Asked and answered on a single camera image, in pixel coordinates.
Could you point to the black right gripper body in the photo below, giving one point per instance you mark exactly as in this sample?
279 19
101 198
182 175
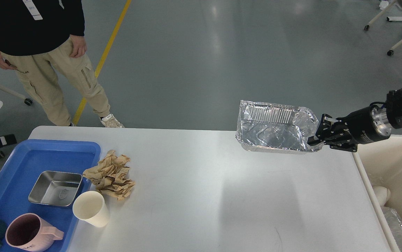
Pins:
367 125

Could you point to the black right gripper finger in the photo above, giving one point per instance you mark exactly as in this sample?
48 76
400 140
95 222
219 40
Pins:
329 129
348 145

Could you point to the aluminium foil tray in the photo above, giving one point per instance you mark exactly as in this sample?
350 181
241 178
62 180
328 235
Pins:
274 128

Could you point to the square steel tray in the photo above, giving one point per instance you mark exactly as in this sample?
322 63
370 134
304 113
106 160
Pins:
55 188

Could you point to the pink mug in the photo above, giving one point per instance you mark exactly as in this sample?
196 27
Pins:
32 233

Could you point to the cream paper cup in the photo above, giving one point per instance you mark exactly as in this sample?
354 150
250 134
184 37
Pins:
91 207

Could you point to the brown paper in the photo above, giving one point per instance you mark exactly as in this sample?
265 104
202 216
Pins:
111 176

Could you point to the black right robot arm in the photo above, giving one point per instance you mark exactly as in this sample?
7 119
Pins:
393 105

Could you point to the person's right hand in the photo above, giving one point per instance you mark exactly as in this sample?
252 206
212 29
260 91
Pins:
1 59

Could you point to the person's left hand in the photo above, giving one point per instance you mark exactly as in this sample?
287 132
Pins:
79 46

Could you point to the cream plastic bin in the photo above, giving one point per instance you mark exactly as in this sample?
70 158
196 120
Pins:
380 167

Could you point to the white rolling chair base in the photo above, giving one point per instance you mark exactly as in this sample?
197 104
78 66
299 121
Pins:
397 21

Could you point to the clear plastic bag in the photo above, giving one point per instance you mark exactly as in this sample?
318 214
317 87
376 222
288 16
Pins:
394 222

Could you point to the person in black top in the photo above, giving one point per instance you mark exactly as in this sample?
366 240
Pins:
35 38

